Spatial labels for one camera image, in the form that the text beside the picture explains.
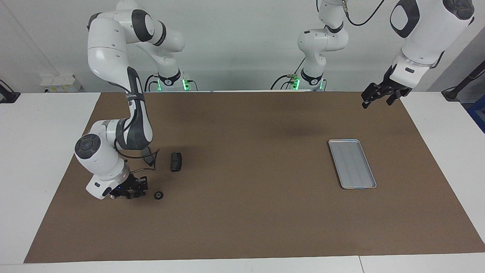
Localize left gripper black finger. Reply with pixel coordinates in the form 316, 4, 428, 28
361, 84, 384, 109
386, 89, 411, 105

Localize silver metal tray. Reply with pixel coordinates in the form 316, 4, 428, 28
328, 139, 377, 190

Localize blue object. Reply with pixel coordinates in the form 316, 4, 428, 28
467, 99, 485, 133

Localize brown table mat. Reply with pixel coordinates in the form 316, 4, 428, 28
23, 91, 485, 264

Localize white box with labels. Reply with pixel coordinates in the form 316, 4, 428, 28
40, 74, 82, 93

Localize black table clamp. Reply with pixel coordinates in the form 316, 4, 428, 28
0, 80, 20, 104

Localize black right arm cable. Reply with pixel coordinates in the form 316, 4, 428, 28
114, 82, 160, 177

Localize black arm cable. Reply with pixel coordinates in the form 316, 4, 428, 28
341, 0, 474, 69
114, 82, 160, 177

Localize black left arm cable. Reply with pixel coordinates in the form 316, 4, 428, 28
341, 0, 474, 69

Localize black left base cable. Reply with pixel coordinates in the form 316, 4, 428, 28
270, 57, 305, 90

